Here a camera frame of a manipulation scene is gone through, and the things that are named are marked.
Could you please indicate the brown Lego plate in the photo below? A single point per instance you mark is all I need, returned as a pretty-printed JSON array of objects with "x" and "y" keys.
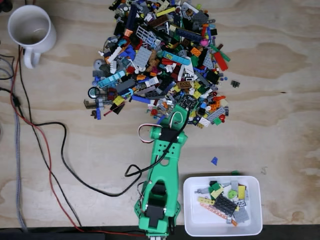
[{"x": 185, "y": 85}]

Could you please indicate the white Lego plate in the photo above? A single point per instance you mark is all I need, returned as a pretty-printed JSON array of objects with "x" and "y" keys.
[{"x": 204, "y": 121}]

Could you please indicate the long grey Lego plate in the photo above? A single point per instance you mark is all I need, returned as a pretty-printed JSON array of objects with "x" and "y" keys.
[{"x": 218, "y": 114}]

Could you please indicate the white curved Lego piece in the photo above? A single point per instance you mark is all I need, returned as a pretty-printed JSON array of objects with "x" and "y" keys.
[{"x": 188, "y": 70}]

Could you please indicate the black Lego brick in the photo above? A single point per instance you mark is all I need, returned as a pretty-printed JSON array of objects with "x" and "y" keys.
[{"x": 212, "y": 77}]

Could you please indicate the long light blue Lego piece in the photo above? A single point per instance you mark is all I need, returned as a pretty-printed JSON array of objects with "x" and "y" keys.
[{"x": 175, "y": 57}]

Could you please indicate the grey Lego wedge plate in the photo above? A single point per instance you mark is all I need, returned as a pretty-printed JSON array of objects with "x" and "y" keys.
[{"x": 208, "y": 60}]

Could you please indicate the orange Lego brick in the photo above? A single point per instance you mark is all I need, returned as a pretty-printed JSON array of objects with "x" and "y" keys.
[{"x": 196, "y": 51}]

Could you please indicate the black Lego grille piece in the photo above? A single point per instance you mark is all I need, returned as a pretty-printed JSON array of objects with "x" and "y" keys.
[{"x": 235, "y": 84}]

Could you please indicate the dark grey Lego brick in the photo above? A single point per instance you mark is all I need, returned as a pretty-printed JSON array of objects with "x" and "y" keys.
[{"x": 125, "y": 86}]

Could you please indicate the long red Lego plate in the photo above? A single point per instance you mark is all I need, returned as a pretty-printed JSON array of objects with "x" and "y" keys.
[{"x": 220, "y": 61}]

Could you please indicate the small blue Lego slope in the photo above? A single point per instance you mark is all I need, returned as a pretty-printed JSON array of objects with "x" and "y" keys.
[{"x": 214, "y": 160}]

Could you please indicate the black Lego wedge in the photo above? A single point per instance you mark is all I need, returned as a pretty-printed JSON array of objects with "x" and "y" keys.
[{"x": 118, "y": 108}]

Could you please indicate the yellow Lego brick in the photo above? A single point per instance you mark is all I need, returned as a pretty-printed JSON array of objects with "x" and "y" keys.
[{"x": 118, "y": 100}]

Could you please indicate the square grey Lego plate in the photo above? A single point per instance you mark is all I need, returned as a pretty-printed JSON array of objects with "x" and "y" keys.
[{"x": 141, "y": 56}]

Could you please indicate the pink Lego ball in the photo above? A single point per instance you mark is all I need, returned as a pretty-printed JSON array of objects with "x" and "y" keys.
[{"x": 205, "y": 42}]

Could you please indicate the long dark blue Lego plate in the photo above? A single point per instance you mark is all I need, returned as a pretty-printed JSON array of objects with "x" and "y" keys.
[{"x": 188, "y": 34}]

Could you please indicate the turquoise Lego piece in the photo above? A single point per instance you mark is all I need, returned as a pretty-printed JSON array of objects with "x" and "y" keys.
[{"x": 111, "y": 79}]

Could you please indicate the white Lego lattice fence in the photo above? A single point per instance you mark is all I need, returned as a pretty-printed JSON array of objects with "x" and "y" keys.
[{"x": 145, "y": 35}]

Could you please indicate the small green Lego piece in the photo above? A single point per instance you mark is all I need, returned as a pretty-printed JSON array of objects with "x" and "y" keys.
[{"x": 235, "y": 172}]

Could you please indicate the green Lego brick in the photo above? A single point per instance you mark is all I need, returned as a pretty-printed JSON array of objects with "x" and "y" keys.
[{"x": 214, "y": 186}]

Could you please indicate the grey Lego connector piece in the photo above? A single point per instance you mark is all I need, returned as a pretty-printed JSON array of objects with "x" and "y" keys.
[{"x": 203, "y": 191}]

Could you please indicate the white Lego brick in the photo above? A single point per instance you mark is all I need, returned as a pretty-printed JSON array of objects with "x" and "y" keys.
[{"x": 113, "y": 53}]

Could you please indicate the dark brown Lego brick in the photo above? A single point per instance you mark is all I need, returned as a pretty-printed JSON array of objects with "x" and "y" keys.
[{"x": 158, "y": 22}]

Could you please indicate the round Lego wheel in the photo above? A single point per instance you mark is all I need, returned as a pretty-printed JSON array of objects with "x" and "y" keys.
[{"x": 93, "y": 92}]

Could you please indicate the pale yellow Lego plate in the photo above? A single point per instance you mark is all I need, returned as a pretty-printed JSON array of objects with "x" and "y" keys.
[{"x": 217, "y": 192}]

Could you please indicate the dark grey Lego plate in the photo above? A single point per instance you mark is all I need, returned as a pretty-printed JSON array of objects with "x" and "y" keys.
[{"x": 200, "y": 17}]

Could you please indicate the grey round Lego dish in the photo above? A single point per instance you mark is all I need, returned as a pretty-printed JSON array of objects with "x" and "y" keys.
[{"x": 98, "y": 63}]

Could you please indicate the light grey Lego plate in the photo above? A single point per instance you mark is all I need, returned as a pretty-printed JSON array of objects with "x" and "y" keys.
[{"x": 234, "y": 185}]

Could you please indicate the yellow Lego technic beam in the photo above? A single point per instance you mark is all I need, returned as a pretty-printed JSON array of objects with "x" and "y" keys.
[{"x": 206, "y": 200}]

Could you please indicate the long yellow Lego plate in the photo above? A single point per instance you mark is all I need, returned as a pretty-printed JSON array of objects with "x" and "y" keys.
[{"x": 166, "y": 11}]

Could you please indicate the lime green round Lego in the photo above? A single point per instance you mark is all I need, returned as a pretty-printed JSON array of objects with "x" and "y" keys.
[{"x": 232, "y": 193}]

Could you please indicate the yellow Lego tile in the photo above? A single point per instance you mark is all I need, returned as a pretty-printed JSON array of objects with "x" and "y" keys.
[{"x": 241, "y": 192}]

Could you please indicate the long navy Lego brick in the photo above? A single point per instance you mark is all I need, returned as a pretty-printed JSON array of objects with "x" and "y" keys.
[{"x": 131, "y": 16}]

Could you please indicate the black Lego plate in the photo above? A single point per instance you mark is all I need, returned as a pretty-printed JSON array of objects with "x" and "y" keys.
[{"x": 225, "y": 205}]

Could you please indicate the salmon Lego lattice beam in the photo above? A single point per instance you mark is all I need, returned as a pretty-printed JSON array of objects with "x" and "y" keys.
[{"x": 216, "y": 212}]

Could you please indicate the black white printed Lego tile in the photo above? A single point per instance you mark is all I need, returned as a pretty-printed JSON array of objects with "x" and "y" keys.
[{"x": 241, "y": 203}]

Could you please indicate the white plastic bin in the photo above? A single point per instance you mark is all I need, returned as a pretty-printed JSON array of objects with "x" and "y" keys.
[{"x": 197, "y": 220}]

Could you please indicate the small orange Lego piece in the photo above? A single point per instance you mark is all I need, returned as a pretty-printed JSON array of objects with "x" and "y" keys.
[{"x": 234, "y": 222}]

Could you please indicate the white ceramic mug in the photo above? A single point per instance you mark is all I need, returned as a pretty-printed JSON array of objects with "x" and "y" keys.
[{"x": 30, "y": 25}]

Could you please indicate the black object with red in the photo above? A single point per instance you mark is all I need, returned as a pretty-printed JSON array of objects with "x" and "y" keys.
[{"x": 3, "y": 6}]

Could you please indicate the tan Lego bracket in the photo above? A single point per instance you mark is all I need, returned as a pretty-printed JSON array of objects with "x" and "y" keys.
[{"x": 88, "y": 103}]

